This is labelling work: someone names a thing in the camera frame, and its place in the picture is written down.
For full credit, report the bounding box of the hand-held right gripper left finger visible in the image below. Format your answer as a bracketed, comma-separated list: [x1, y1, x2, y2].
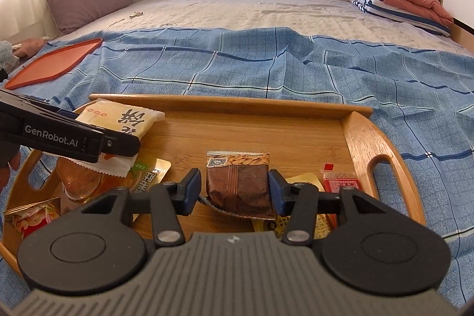
[79, 168, 203, 248]

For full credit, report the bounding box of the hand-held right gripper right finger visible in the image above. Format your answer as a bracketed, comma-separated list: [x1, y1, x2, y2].
[267, 170, 386, 247]

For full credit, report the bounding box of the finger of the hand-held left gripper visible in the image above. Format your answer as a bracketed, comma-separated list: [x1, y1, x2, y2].
[85, 127, 142, 157]
[46, 102, 81, 121]

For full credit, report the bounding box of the cream packet with dark print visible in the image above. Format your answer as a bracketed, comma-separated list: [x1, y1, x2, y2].
[74, 98, 166, 178]

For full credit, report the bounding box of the brown snack packet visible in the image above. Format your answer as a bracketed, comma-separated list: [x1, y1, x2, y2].
[205, 151, 277, 219]

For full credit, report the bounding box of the wooden tray with handles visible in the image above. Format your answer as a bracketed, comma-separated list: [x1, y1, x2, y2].
[0, 94, 426, 278]

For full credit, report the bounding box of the person's left hand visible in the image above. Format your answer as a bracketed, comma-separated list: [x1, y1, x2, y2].
[0, 143, 22, 191]

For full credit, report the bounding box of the yellow packet with green label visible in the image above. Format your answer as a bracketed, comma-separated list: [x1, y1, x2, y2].
[127, 156, 172, 192]

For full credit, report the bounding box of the clear jelly cup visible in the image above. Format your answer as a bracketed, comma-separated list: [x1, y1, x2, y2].
[55, 155, 113, 201]

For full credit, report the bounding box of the red flat tray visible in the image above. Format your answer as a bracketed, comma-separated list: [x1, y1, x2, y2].
[4, 38, 105, 91]

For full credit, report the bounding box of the red wrapper with clear ends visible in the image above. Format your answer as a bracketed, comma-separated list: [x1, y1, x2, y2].
[319, 162, 361, 191]

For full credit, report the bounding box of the brown cloth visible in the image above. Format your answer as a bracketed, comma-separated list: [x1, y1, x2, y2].
[14, 38, 49, 62]

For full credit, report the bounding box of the grey cloth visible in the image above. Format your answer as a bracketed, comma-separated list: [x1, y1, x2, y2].
[0, 41, 21, 70]

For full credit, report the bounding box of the red and gold snack packet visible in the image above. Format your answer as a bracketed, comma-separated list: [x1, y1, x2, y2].
[3, 198, 62, 240]

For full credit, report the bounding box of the blue checked bedsheet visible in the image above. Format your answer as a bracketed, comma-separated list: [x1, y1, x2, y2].
[0, 26, 474, 306]

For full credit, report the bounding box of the beige mattress cover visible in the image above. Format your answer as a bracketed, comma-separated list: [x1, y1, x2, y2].
[47, 0, 474, 55]

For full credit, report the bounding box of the blue white striped folded blanket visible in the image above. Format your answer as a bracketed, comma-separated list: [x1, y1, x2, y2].
[347, 0, 451, 38]

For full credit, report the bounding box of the wooden bed frame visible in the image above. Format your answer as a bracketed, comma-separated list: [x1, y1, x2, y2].
[447, 17, 474, 47]

